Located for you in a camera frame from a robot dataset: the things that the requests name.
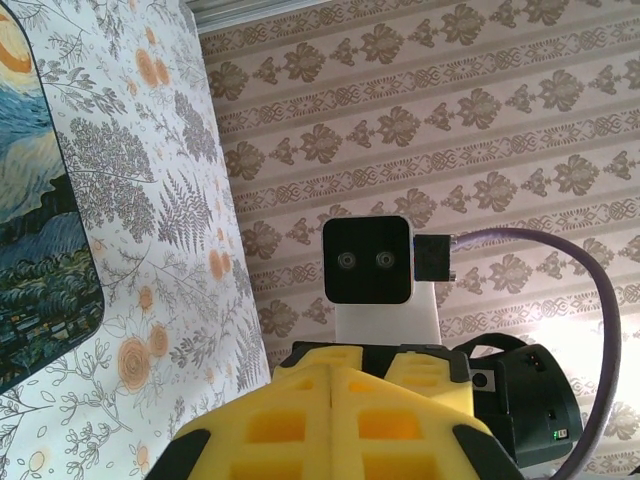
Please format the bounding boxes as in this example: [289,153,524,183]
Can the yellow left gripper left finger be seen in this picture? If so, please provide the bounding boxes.
[148,362,335,480]

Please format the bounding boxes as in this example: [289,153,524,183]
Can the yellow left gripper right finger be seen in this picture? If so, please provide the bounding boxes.
[333,363,522,480]

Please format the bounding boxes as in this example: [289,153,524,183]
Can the starry night painted tin box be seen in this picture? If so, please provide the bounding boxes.
[0,9,107,396]

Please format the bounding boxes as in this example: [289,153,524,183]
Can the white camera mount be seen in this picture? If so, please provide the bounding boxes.
[335,282,442,347]

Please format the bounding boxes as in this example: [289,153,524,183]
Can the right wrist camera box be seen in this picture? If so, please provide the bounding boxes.
[322,215,417,306]

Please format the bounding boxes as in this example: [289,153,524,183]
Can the aluminium frame post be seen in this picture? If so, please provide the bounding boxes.
[187,0,324,32]

